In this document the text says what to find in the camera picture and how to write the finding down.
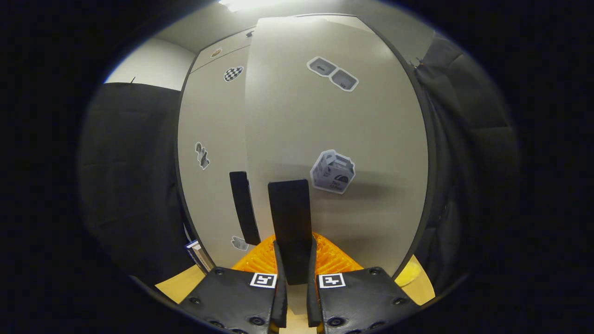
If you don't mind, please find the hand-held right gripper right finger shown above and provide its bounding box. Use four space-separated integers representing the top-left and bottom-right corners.
306 233 420 334

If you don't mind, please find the grey shoe cabinet door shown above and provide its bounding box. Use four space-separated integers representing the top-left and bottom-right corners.
178 45 260 270
245 15 430 297

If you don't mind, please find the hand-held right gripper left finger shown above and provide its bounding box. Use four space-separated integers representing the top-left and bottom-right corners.
179 234 288 334

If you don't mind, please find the blue book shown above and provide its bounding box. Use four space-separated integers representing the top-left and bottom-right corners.
185 239 207 272

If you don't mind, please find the black backdrop cloth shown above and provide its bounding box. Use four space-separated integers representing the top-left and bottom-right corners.
77 35 520 297

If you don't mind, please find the ceiling light panel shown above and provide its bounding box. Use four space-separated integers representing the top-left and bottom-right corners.
218 0 288 12

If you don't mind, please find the grey cabinet drawer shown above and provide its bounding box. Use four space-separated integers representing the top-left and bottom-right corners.
190 30 255 72

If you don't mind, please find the grey double-door shoe cabinet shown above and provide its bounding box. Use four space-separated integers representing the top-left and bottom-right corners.
175 13 438 316

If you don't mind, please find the yellow plush ball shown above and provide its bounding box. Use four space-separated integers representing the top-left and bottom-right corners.
394 254 424 287

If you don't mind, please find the black door handle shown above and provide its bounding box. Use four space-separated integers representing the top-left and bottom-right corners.
268 180 313 286
229 171 261 246

